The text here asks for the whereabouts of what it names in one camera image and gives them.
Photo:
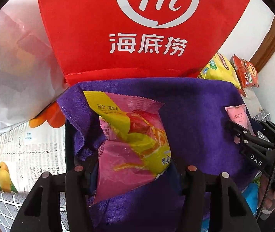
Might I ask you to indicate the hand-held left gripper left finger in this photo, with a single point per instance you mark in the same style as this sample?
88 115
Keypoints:
90 178

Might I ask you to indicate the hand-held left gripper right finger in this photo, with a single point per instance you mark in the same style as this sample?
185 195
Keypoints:
177 176

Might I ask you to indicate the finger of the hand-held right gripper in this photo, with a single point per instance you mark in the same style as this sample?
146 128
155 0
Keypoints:
247 139
270 128

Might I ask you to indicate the small pink snack packet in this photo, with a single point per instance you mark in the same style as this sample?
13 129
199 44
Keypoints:
239 117

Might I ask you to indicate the pink and yellow snack packet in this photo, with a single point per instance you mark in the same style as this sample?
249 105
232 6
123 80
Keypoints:
132 149

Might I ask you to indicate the purple cloth-covered tray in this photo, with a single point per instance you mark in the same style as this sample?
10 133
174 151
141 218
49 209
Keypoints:
200 106

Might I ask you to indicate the blue flat packet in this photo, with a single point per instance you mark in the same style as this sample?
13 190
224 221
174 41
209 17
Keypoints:
251 195

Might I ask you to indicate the orange chips bag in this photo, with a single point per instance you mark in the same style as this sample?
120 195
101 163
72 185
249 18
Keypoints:
247 73

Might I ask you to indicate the yellow chips bag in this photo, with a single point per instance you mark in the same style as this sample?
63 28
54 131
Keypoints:
220 73

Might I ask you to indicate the printed white mat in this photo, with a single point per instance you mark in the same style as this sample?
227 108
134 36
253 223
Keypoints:
18 149

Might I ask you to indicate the white plastic bag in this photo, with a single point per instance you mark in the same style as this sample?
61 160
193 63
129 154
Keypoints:
18 65

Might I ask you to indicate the red paper bag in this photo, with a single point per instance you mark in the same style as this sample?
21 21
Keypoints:
91 29

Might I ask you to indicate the brown wooden door frame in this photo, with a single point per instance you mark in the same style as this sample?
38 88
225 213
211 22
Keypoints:
270 46

